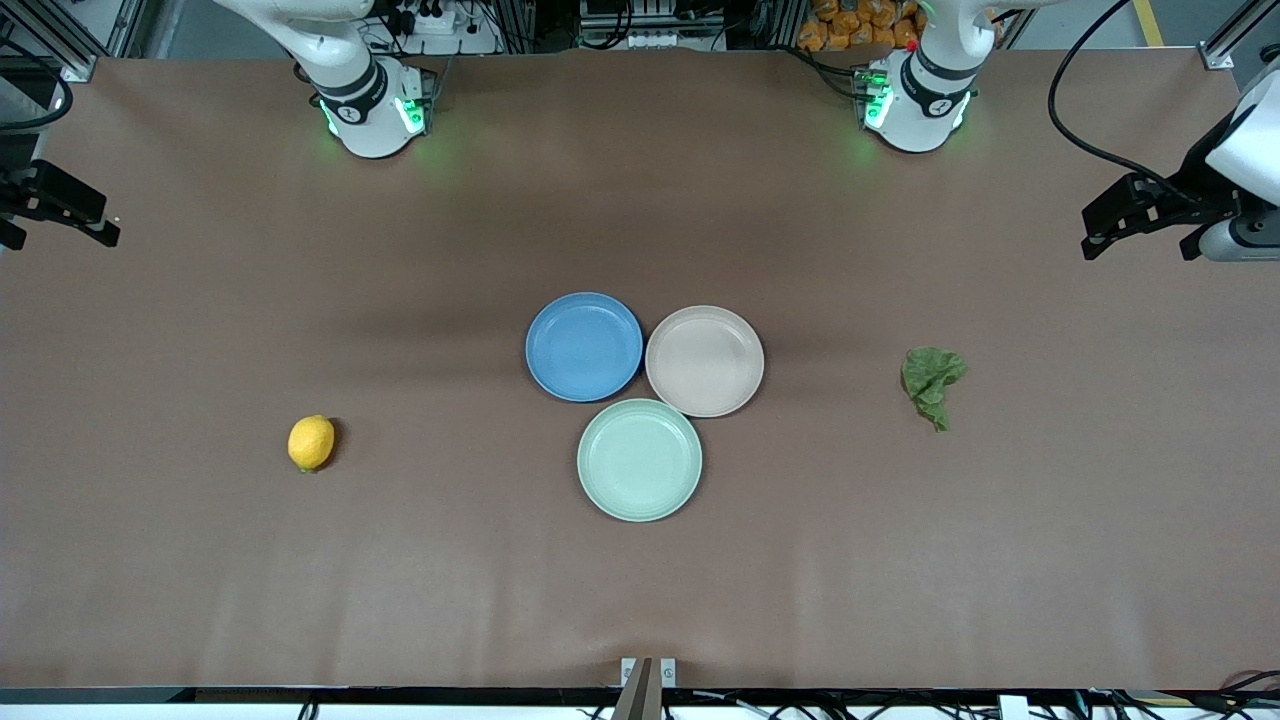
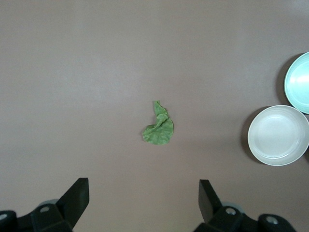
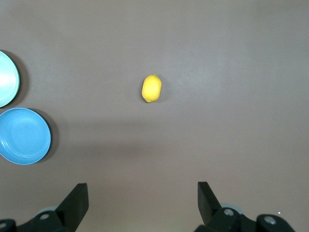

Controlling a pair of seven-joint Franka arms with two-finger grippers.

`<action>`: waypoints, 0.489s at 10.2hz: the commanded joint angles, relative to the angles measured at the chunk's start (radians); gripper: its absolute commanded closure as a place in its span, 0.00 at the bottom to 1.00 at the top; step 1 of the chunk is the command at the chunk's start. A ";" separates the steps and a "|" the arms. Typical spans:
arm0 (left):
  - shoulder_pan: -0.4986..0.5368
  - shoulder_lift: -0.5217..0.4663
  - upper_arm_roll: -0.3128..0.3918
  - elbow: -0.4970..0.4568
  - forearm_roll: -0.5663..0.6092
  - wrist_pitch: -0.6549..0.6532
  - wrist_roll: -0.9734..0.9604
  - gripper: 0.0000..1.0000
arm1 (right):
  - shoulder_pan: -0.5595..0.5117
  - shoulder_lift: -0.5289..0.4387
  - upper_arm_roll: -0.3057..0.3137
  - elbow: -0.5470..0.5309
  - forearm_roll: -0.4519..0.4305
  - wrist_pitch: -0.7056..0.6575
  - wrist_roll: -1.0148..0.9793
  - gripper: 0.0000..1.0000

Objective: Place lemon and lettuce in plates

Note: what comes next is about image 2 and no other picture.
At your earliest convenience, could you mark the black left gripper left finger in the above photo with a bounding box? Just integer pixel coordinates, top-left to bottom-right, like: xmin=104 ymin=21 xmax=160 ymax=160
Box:
xmin=0 ymin=177 xmax=90 ymax=232

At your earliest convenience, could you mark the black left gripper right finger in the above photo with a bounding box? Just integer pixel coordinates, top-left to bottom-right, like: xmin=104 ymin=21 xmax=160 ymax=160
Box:
xmin=193 ymin=179 xmax=296 ymax=232

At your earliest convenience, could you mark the green lettuce leaf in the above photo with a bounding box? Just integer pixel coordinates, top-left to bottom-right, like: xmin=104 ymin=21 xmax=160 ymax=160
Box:
xmin=141 ymin=100 xmax=175 ymax=146

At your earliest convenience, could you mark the beige round plate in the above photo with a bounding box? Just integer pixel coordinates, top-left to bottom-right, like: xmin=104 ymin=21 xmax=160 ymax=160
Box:
xmin=247 ymin=105 xmax=309 ymax=167

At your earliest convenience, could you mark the mint green round plate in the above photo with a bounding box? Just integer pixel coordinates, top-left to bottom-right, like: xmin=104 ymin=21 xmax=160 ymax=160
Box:
xmin=284 ymin=51 xmax=309 ymax=115

